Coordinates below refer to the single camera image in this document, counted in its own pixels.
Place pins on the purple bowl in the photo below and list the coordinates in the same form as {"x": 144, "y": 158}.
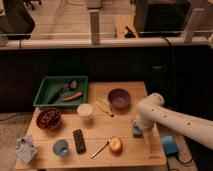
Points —
{"x": 119, "y": 98}

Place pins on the black handled brush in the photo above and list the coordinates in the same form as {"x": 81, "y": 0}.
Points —
{"x": 70, "y": 86}

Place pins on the green plastic tray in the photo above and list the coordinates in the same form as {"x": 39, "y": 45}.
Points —
{"x": 51, "y": 84}

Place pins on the black rectangular block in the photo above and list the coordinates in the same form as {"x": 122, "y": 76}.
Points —
{"x": 79, "y": 141}

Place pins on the black cabinet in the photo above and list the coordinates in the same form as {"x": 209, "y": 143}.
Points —
{"x": 160, "y": 15}

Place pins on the red chili pepper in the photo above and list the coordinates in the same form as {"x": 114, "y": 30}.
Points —
{"x": 73, "y": 97}

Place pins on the blue translucent cup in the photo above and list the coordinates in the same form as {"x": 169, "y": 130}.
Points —
{"x": 61, "y": 148}

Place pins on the metal railing frame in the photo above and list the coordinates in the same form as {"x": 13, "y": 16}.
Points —
{"x": 127, "y": 37}

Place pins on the white cup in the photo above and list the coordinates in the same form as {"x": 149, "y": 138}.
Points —
{"x": 85, "y": 111}

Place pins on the brown bowl with food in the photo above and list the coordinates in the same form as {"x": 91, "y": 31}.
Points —
{"x": 49, "y": 119}

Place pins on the yellowish translucent gripper finger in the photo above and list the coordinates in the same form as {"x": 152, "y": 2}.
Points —
{"x": 148, "y": 137}

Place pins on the blue sponge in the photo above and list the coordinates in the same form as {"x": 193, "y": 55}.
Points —
{"x": 137, "y": 133}

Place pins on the blue box on floor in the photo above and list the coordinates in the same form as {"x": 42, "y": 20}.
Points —
{"x": 169, "y": 145}

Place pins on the black office chair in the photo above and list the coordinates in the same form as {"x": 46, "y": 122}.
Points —
{"x": 15, "y": 20}

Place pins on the crumpled blue cloth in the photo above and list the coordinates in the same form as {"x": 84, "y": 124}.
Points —
{"x": 25, "y": 149}

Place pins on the peach fruit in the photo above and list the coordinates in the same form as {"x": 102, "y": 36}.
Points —
{"x": 115, "y": 145}

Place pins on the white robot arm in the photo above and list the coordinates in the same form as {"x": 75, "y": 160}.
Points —
{"x": 151, "y": 110}

